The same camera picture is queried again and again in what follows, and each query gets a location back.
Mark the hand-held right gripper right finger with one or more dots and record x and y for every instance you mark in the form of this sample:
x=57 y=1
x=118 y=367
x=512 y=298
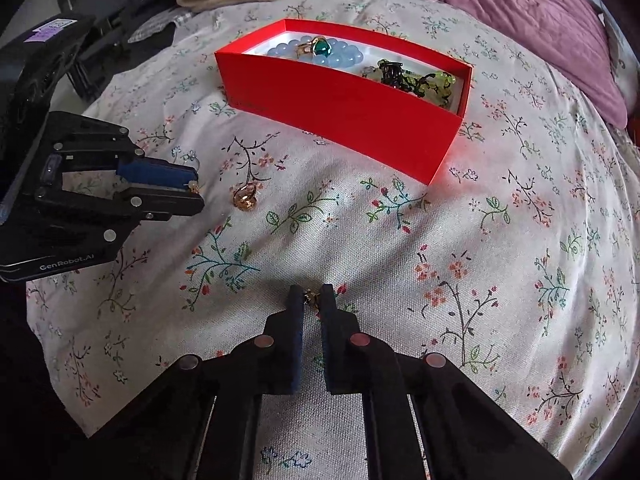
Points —
x=331 y=355

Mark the purple pillow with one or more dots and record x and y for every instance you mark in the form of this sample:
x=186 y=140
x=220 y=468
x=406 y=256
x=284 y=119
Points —
x=500 y=20

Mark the small metal earring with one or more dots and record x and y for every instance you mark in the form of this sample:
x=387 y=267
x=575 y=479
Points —
x=311 y=296

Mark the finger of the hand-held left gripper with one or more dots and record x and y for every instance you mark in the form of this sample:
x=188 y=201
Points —
x=165 y=205
x=155 y=172

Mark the grey plaid cloth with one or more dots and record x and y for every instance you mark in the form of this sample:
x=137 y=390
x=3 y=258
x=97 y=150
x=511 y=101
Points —
x=155 y=25

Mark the red cardboard box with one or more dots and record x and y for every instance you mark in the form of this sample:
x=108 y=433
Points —
x=350 y=110

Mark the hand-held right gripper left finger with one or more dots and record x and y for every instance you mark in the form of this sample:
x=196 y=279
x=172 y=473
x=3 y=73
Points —
x=295 y=350

